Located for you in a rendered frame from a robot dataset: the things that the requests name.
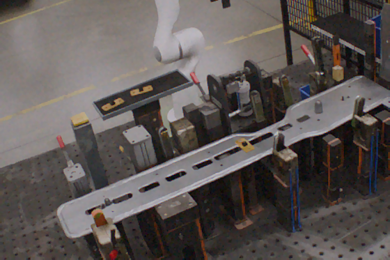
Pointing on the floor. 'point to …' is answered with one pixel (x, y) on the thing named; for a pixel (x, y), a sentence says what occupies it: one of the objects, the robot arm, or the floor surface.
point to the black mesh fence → (326, 3)
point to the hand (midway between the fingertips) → (220, 1)
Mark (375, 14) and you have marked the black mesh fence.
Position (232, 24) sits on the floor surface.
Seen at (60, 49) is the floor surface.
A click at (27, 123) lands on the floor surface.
